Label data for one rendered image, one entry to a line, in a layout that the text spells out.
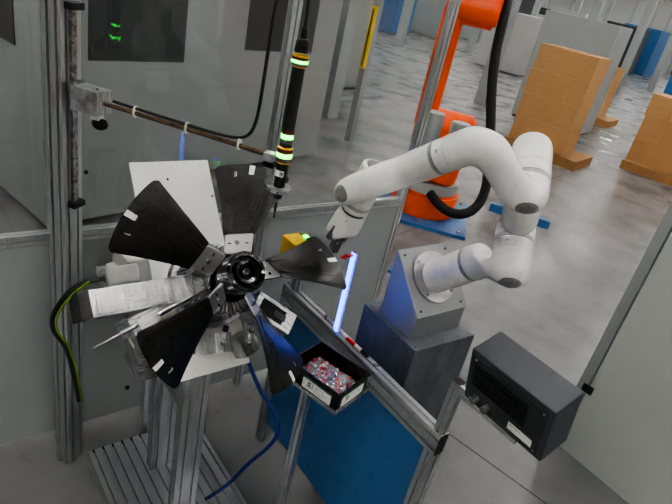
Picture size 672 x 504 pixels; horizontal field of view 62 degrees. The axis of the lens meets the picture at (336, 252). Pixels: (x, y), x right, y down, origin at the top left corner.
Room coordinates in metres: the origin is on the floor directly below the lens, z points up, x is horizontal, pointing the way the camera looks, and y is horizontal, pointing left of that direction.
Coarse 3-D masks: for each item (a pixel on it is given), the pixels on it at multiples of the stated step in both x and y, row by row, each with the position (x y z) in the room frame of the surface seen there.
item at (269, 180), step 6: (264, 156) 1.45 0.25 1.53; (270, 156) 1.45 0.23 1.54; (264, 162) 1.44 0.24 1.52; (270, 162) 1.45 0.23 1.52; (270, 168) 1.44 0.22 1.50; (270, 174) 1.44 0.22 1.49; (270, 180) 1.44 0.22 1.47; (270, 186) 1.44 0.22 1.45; (288, 186) 1.47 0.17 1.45; (276, 192) 1.42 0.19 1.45; (282, 192) 1.42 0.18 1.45; (288, 192) 1.44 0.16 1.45
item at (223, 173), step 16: (224, 176) 1.60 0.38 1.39; (240, 176) 1.60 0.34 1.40; (256, 176) 1.61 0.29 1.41; (224, 192) 1.56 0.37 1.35; (240, 192) 1.56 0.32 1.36; (256, 192) 1.56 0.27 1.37; (224, 208) 1.53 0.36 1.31; (240, 208) 1.52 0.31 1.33; (256, 208) 1.52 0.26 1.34; (224, 224) 1.50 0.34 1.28; (240, 224) 1.49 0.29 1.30; (256, 224) 1.48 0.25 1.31
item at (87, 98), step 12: (72, 84) 1.58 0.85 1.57; (84, 84) 1.61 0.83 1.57; (72, 96) 1.57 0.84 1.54; (84, 96) 1.56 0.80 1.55; (96, 96) 1.55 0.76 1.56; (108, 96) 1.60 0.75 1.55; (72, 108) 1.57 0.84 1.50; (84, 108) 1.56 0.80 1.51; (96, 108) 1.55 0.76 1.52; (108, 108) 1.60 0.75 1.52
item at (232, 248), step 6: (228, 234) 1.47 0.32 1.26; (234, 234) 1.47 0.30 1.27; (240, 234) 1.47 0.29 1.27; (246, 234) 1.47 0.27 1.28; (252, 234) 1.46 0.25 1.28; (228, 240) 1.46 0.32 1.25; (234, 240) 1.46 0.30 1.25; (240, 240) 1.45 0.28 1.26; (246, 240) 1.45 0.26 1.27; (252, 240) 1.45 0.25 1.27; (228, 246) 1.45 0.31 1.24; (234, 246) 1.44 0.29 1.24; (240, 246) 1.44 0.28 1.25; (246, 246) 1.44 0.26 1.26; (228, 252) 1.43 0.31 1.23; (234, 252) 1.43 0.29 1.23
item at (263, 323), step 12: (264, 324) 1.33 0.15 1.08; (264, 336) 1.29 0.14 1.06; (276, 336) 1.36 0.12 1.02; (264, 348) 1.26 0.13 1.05; (276, 348) 1.31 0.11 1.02; (288, 348) 1.38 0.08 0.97; (276, 360) 1.27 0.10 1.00; (288, 360) 1.33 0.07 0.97; (300, 360) 1.39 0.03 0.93; (276, 372) 1.24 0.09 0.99; (288, 372) 1.29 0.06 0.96; (276, 384) 1.22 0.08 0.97; (288, 384) 1.26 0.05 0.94
